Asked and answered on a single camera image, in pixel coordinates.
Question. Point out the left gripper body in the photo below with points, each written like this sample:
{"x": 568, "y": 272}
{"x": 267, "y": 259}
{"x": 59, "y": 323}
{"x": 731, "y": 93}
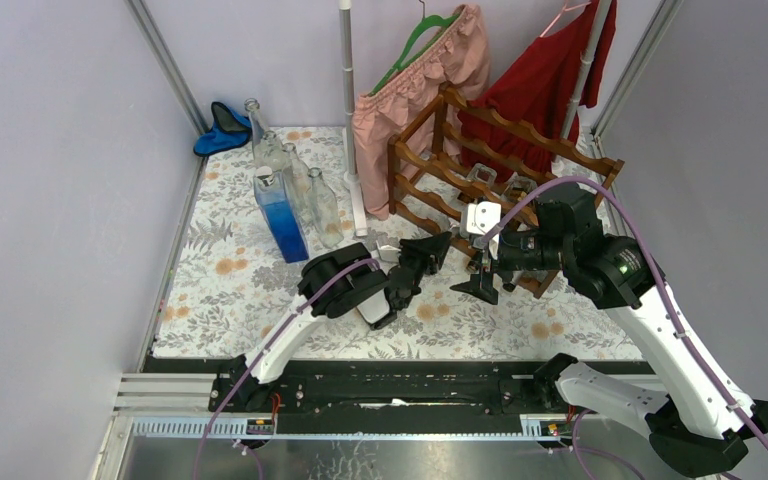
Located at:
{"x": 416, "y": 261}

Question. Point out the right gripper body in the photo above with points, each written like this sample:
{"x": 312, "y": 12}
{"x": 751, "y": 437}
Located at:
{"x": 487, "y": 264}

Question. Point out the clear square liquor bottle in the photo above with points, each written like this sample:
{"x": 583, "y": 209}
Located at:
{"x": 517, "y": 188}

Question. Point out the blue glass bottle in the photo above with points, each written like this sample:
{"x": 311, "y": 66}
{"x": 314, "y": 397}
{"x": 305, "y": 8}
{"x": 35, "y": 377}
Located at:
{"x": 273, "y": 197}

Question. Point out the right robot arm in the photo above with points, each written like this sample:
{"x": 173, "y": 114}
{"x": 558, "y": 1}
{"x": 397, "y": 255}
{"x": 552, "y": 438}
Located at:
{"x": 700, "y": 420}

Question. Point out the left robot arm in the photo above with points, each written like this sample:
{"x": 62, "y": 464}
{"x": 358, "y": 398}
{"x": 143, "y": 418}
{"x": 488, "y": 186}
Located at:
{"x": 343, "y": 281}

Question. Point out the wooden wine rack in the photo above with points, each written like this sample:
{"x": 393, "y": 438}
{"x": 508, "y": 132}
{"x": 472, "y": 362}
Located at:
{"x": 420, "y": 150}

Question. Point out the clear glass bottle tall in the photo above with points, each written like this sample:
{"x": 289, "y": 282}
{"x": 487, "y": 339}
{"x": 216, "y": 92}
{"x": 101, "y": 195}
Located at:
{"x": 267, "y": 148}

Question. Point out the white pole base foot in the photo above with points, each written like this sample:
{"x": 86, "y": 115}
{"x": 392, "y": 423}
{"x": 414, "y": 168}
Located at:
{"x": 353, "y": 186}

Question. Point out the pink skirt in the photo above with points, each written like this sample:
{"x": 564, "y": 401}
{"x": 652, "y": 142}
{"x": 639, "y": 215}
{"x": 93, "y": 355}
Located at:
{"x": 461, "y": 57}

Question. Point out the red garment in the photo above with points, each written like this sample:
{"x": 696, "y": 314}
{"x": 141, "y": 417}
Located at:
{"x": 536, "y": 88}

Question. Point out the green clothes hanger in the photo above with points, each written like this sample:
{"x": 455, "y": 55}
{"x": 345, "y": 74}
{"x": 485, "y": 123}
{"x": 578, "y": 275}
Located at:
{"x": 437, "y": 24}

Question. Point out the blue cloth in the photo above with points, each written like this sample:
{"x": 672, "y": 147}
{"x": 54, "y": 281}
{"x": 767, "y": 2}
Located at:
{"x": 230, "y": 130}

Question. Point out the pink clothes hanger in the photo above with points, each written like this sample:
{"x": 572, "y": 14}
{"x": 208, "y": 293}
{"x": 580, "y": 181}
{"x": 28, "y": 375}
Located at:
{"x": 569, "y": 11}

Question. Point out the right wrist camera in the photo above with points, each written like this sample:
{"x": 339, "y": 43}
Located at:
{"x": 479, "y": 224}

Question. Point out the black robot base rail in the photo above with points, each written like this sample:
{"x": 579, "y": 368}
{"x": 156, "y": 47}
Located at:
{"x": 392, "y": 397}

